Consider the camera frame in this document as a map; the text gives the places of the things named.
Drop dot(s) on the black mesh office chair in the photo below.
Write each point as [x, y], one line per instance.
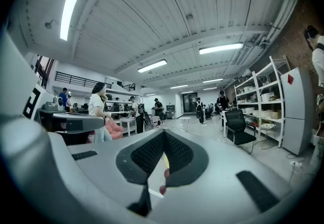
[238, 129]

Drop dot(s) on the white power strip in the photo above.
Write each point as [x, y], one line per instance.
[296, 164]

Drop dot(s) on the grey fisheye camera module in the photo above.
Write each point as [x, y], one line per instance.
[56, 102]

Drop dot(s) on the black double door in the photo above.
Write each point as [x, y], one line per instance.
[189, 102]

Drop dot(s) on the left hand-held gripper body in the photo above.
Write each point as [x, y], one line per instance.
[38, 96]

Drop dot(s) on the white plastic container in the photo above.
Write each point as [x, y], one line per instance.
[265, 97]

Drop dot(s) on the white metal shelving rack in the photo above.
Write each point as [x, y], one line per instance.
[263, 86]

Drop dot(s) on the white round side table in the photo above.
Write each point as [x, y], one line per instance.
[185, 118]

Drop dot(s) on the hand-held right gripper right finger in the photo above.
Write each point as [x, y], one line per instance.
[217, 180]

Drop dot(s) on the white open shelf unit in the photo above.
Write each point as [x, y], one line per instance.
[121, 92]

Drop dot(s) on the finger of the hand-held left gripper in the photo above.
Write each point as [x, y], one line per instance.
[91, 120]

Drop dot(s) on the grey refrigerator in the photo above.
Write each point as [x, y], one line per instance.
[296, 116]

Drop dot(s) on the ceiling tube light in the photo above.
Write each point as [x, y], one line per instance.
[212, 80]
[152, 65]
[69, 14]
[220, 48]
[179, 86]

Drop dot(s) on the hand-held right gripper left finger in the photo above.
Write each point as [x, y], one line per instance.
[106, 164]

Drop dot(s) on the black swivel chair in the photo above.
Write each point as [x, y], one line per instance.
[209, 111]

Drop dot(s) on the brown cardboard box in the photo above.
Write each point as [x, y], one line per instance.
[276, 114]

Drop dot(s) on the checkered cloth table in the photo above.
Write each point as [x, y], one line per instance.
[155, 119]

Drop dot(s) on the dark framed window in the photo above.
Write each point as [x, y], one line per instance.
[44, 68]

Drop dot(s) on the black balcony railing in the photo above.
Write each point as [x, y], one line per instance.
[81, 81]

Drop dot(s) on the white rectangular table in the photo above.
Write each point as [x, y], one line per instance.
[127, 121]

